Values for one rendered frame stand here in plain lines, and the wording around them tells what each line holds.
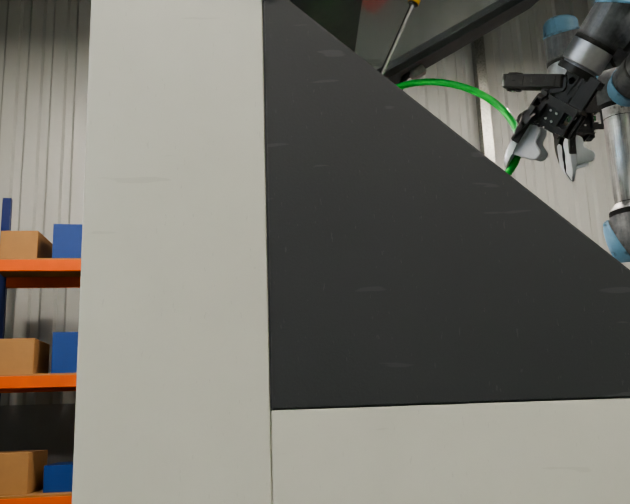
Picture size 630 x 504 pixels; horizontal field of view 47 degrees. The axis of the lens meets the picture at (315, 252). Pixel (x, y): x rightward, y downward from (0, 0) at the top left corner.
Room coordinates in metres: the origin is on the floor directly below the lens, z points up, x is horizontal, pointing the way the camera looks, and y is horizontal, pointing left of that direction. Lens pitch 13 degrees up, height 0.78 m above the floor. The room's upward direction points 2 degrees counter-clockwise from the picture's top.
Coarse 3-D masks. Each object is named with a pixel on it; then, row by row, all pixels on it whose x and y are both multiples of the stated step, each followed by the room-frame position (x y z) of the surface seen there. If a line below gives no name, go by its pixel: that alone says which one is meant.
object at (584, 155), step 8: (576, 136) 1.41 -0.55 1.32; (576, 144) 1.41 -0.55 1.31; (568, 152) 1.40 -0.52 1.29; (576, 152) 1.41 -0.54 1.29; (584, 152) 1.41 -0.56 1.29; (592, 152) 1.41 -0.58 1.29; (568, 160) 1.41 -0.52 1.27; (576, 160) 1.40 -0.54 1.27; (584, 160) 1.41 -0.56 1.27; (592, 160) 1.41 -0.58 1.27; (568, 168) 1.42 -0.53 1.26
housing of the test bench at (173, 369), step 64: (128, 0) 1.06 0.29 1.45; (192, 0) 1.06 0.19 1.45; (256, 0) 1.06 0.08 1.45; (128, 64) 1.06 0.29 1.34; (192, 64) 1.06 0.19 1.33; (256, 64) 1.06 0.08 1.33; (128, 128) 1.06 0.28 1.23; (192, 128) 1.06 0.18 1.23; (256, 128) 1.06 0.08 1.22; (128, 192) 1.06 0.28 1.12; (192, 192) 1.06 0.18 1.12; (256, 192) 1.06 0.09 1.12; (128, 256) 1.06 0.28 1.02; (192, 256) 1.06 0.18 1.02; (256, 256) 1.06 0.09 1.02; (128, 320) 1.06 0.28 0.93; (192, 320) 1.06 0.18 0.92; (256, 320) 1.06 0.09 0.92; (128, 384) 1.06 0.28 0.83; (192, 384) 1.06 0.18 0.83; (256, 384) 1.06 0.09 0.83; (128, 448) 1.06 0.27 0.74; (192, 448) 1.06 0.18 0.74; (256, 448) 1.06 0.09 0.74
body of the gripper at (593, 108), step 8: (592, 104) 1.41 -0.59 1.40; (592, 112) 1.40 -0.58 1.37; (600, 112) 1.40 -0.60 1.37; (584, 120) 1.41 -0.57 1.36; (592, 120) 1.40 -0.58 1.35; (584, 128) 1.41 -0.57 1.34; (592, 128) 1.41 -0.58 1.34; (600, 128) 1.40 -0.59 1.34; (560, 136) 1.43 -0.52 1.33; (584, 136) 1.44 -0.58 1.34; (592, 136) 1.44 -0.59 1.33
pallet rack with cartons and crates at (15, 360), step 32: (64, 224) 6.31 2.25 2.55; (0, 256) 6.29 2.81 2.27; (32, 256) 6.32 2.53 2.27; (64, 256) 6.31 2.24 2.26; (0, 288) 6.85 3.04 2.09; (0, 320) 6.85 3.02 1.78; (0, 352) 6.25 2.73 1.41; (32, 352) 6.28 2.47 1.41; (64, 352) 6.38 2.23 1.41; (0, 384) 6.11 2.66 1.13; (32, 384) 6.15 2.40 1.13; (64, 384) 6.19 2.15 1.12; (0, 480) 6.25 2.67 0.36; (32, 480) 6.40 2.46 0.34; (64, 480) 6.38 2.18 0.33
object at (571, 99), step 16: (560, 64) 1.18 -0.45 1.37; (576, 80) 1.18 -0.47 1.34; (592, 80) 1.17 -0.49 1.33; (544, 96) 1.20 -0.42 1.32; (560, 96) 1.20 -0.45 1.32; (576, 96) 1.19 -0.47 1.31; (592, 96) 1.19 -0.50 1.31; (544, 112) 1.22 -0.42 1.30; (560, 112) 1.20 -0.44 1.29; (576, 112) 1.18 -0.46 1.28; (544, 128) 1.22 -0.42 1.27; (560, 128) 1.21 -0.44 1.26; (576, 128) 1.25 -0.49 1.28
